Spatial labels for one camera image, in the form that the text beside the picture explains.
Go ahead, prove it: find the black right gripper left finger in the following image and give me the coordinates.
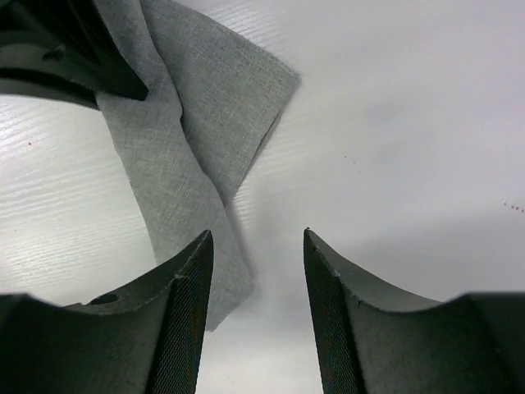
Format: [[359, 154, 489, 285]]
[[1, 231, 213, 393]]

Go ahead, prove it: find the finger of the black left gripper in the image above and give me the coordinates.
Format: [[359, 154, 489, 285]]
[[1, 78, 99, 110], [1, 1, 148, 101]]

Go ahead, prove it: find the grey cloth napkin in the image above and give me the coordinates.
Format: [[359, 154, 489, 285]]
[[96, 1, 299, 331]]

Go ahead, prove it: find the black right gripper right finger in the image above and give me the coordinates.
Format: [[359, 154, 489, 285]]
[[304, 230, 524, 393]]

